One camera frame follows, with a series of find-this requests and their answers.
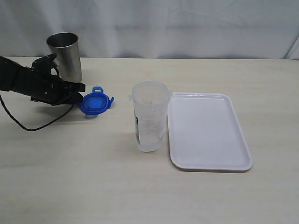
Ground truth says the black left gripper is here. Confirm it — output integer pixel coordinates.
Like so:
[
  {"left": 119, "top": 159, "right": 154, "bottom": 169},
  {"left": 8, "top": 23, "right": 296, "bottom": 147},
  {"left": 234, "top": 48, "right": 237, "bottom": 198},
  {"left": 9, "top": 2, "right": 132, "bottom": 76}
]
[{"left": 25, "top": 65, "right": 85, "bottom": 105}]

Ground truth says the blue container lid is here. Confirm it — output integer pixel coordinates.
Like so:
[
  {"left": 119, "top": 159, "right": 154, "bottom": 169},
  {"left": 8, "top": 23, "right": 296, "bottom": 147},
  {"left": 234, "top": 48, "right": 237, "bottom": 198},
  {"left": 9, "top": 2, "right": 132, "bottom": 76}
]
[{"left": 77, "top": 85, "right": 114, "bottom": 118}]

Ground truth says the stainless steel cup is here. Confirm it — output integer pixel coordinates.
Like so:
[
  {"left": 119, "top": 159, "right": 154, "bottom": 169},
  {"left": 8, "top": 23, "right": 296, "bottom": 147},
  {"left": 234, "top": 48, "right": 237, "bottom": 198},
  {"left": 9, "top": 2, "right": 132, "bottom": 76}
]
[{"left": 46, "top": 32, "right": 82, "bottom": 83}]

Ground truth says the clear plastic container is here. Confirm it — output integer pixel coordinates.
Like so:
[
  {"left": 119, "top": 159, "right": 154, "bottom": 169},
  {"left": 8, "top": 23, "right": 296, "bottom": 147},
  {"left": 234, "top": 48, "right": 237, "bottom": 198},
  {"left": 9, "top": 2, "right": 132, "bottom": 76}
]
[{"left": 129, "top": 81, "right": 172, "bottom": 153}]

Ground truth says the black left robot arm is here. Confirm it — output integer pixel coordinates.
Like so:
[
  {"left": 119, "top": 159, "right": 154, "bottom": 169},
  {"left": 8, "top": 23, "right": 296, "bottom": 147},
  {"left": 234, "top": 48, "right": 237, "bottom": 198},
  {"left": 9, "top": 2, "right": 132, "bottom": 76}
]
[{"left": 0, "top": 53, "right": 85, "bottom": 105}]

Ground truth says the white plastic tray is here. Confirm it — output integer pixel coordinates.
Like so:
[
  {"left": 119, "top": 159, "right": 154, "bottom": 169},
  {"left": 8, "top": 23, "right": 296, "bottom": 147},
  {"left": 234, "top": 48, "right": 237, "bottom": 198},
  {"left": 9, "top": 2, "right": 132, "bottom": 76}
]
[{"left": 167, "top": 92, "right": 253, "bottom": 173}]

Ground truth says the white backdrop curtain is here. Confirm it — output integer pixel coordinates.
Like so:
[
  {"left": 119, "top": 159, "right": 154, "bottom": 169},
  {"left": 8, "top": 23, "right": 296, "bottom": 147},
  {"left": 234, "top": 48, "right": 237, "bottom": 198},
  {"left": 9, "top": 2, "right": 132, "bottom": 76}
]
[{"left": 0, "top": 0, "right": 299, "bottom": 59}]

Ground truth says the black cable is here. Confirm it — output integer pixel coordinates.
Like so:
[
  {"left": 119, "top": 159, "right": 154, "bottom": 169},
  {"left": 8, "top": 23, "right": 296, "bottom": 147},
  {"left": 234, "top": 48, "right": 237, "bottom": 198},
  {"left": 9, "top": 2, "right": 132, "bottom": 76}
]
[{"left": 0, "top": 66, "right": 78, "bottom": 132}]

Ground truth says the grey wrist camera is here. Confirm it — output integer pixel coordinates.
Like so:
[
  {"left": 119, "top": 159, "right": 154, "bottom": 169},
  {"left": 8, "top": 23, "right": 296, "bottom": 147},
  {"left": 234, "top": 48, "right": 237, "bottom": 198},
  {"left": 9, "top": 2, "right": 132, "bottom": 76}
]
[{"left": 31, "top": 53, "right": 60, "bottom": 76}]

